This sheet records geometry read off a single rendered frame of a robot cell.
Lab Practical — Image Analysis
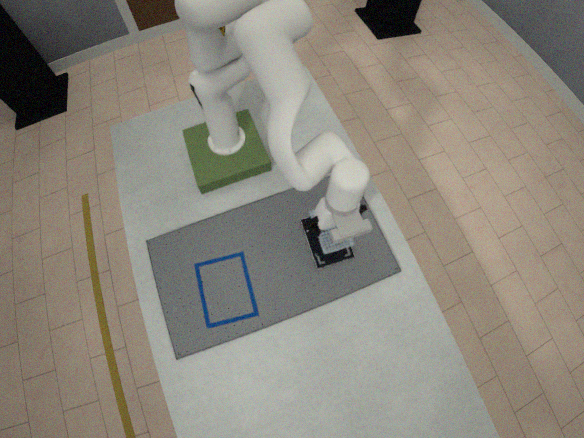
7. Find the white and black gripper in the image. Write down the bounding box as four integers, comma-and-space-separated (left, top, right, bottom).
303, 197, 367, 237

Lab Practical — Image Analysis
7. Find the blue tape rectangle outline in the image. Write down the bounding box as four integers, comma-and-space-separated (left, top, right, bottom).
194, 251, 259, 329

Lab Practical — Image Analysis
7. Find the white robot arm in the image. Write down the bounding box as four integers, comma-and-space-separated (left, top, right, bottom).
175, 0, 372, 244

